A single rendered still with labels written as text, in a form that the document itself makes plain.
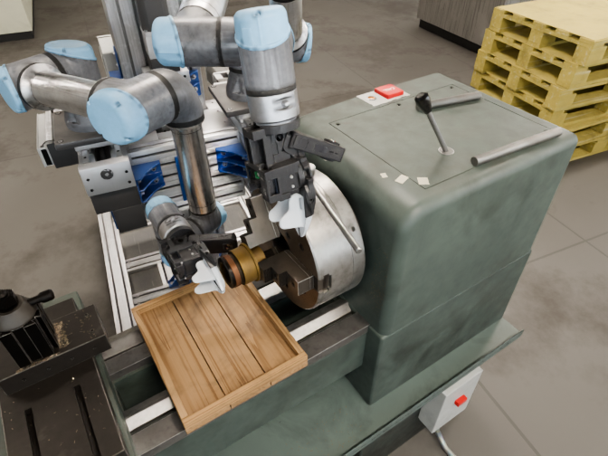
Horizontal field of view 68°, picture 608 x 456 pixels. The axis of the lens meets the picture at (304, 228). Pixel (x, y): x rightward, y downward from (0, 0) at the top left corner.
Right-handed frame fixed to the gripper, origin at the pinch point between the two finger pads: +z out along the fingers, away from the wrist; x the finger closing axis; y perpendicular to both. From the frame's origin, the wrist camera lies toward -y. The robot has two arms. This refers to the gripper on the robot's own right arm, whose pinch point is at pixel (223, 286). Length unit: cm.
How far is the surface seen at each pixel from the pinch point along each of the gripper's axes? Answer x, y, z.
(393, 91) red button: 19, -66, -24
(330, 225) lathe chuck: 12.0, -22.4, 7.4
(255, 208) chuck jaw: 10.8, -12.8, -7.7
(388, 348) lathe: -27.4, -34.6, 18.8
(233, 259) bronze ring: 3.8, -4.2, -2.7
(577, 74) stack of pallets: -38, -273, -74
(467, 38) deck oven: -95, -418, -274
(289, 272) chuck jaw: 2.9, -12.7, 6.7
